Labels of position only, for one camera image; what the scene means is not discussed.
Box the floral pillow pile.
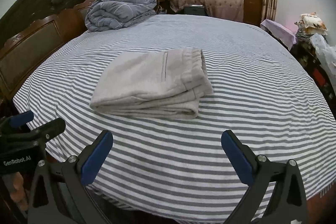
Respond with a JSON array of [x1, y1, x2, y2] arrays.
[[294, 12, 328, 36]]

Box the folded grey blue quilt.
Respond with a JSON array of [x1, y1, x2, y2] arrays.
[[85, 0, 157, 32]]

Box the purple covered table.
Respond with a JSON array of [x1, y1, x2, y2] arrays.
[[260, 19, 296, 51]]

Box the grey striped bed sheet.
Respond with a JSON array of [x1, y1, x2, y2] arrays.
[[13, 15, 335, 223]]

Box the dark carved wooden headboard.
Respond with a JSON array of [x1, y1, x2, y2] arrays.
[[1, 0, 94, 100]]

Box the beige fleece pants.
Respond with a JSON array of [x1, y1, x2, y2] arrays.
[[89, 48, 214, 119]]

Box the dark box by curtain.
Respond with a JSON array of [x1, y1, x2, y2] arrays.
[[183, 5, 207, 16]]

